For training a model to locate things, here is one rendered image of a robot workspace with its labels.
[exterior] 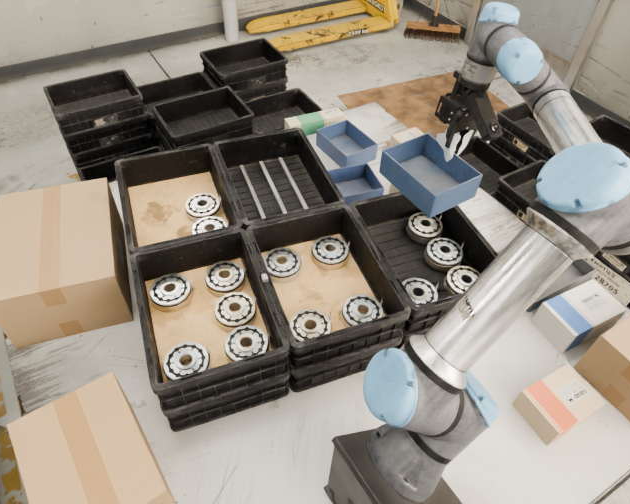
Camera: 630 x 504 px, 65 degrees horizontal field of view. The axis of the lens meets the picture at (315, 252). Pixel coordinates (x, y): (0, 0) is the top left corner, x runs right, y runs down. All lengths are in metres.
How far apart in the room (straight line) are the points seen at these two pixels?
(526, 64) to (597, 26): 2.92
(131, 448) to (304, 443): 0.39
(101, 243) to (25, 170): 1.98
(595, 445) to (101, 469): 1.12
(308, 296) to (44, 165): 2.34
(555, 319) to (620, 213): 0.74
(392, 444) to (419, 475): 0.07
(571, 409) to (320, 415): 0.60
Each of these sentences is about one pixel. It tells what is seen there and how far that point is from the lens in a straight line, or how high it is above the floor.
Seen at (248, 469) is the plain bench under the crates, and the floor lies 0.70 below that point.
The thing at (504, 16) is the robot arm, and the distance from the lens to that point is 1.15.
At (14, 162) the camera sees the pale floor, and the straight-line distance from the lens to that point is 3.45.
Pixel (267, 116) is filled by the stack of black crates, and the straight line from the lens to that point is 2.77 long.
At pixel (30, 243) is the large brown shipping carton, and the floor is 0.90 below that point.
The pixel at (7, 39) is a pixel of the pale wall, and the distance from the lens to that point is 4.24.
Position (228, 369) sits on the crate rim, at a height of 0.93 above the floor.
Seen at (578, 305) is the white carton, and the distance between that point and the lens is 1.54.
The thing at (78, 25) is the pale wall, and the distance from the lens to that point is 4.26.
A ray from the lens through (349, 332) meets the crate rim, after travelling 1.12.
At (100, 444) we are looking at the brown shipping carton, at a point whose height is 0.86.
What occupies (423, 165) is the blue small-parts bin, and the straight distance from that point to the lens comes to 1.34.
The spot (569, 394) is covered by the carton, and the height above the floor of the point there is 0.77.
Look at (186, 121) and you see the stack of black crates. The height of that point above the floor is 0.49.
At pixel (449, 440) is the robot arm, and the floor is 1.02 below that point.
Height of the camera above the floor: 1.87
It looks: 48 degrees down
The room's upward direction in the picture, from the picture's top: 3 degrees clockwise
